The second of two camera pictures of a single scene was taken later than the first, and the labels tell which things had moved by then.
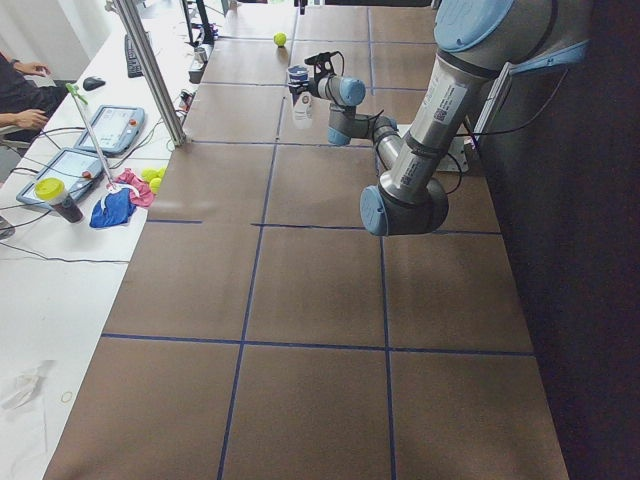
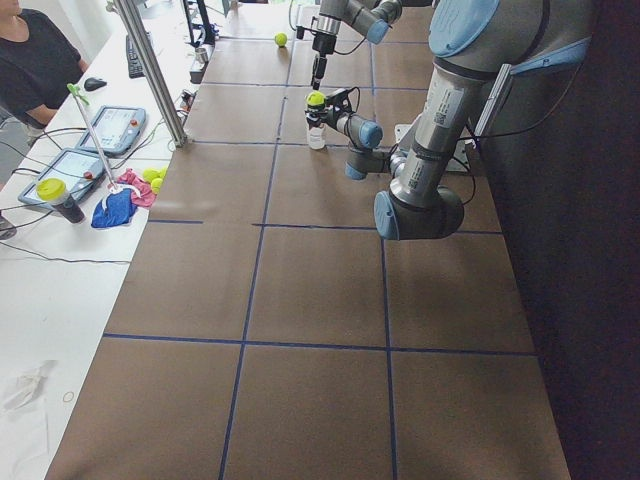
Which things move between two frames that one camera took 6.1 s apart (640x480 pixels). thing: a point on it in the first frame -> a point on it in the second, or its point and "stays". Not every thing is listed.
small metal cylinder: (200, 54) stays
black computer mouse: (92, 83) stays
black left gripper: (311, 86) -> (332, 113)
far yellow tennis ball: (280, 39) stays
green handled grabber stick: (77, 95) stays
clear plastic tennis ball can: (298, 81) -> (316, 137)
